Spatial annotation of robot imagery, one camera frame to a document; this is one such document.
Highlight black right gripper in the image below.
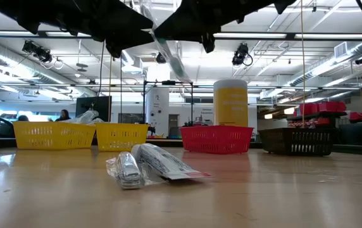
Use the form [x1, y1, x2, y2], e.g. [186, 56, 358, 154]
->
[154, 0, 297, 54]

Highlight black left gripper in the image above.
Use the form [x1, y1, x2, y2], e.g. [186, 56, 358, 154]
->
[0, 0, 154, 60]

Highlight green toothbrush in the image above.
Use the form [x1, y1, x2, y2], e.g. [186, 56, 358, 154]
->
[139, 0, 192, 84]

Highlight large yellow plastic basket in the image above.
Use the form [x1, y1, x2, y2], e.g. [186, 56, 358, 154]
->
[12, 121, 96, 149]

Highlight white toothpaste tube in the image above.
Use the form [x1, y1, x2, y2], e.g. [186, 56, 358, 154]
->
[132, 142, 213, 181]

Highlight black monitor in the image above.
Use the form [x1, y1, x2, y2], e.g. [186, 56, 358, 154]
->
[75, 96, 112, 124]

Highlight yellow white wipes canister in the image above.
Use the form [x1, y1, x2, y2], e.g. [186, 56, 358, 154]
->
[213, 79, 249, 127]

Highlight black overhead light bar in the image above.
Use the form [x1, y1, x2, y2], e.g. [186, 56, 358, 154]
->
[0, 30, 362, 41]

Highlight small yellow plastic basket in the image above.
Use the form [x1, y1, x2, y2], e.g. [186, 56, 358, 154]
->
[94, 122, 149, 152]

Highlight red plastic basket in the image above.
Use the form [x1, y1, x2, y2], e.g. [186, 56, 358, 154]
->
[180, 125, 254, 155]

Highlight silver packet in clear wrap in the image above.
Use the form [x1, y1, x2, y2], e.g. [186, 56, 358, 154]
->
[106, 151, 166, 190]

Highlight red storage bin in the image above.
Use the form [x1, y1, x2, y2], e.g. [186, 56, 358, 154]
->
[318, 101, 347, 113]
[348, 111, 362, 123]
[298, 103, 320, 117]

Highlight black plastic basket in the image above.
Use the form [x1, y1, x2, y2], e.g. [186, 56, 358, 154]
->
[258, 127, 339, 156]

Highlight black hanging cable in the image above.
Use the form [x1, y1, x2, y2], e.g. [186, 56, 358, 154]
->
[120, 52, 123, 124]
[97, 41, 106, 96]

